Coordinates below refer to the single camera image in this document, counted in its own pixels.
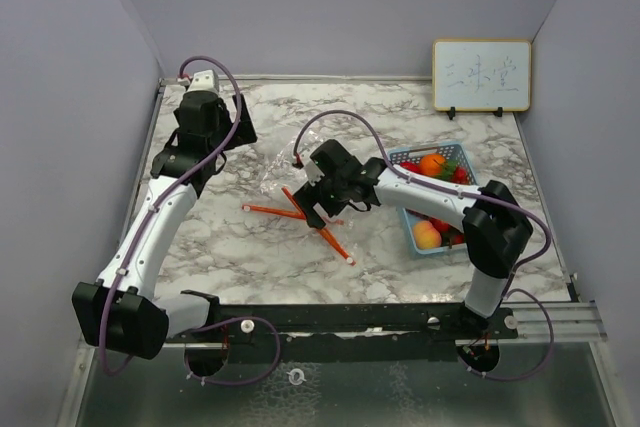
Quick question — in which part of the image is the blue plastic basket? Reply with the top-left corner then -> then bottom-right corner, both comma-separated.
387,142 -> 477,259

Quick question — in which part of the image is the clear bag orange zipper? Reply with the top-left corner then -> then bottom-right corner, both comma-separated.
260,135 -> 356,266

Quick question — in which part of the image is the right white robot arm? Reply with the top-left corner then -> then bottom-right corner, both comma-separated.
293,139 -> 533,338

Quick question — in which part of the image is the orange fruit with leaves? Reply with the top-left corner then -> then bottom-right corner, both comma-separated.
418,153 -> 457,181

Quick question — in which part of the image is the yellow pink peach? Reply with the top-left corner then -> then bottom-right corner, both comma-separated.
412,220 -> 442,250

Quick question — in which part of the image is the small framed whiteboard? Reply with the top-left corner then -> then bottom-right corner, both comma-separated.
432,39 -> 532,118

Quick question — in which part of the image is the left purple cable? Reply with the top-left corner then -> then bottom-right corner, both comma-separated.
97,55 -> 284,388

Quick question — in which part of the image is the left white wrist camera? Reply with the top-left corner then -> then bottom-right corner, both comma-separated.
178,70 -> 219,95

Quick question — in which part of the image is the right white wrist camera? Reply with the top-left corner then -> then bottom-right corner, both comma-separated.
292,160 -> 324,186

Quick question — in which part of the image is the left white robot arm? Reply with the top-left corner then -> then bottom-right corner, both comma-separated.
71,90 -> 257,360

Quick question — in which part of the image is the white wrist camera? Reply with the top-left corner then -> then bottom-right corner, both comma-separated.
292,160 -> 324,186
178,70 -> 219,95

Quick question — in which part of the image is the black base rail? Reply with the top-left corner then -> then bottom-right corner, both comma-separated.
165,296 -> 517,364

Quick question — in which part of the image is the red apple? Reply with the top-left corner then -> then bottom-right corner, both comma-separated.
399,161 -> 422,174

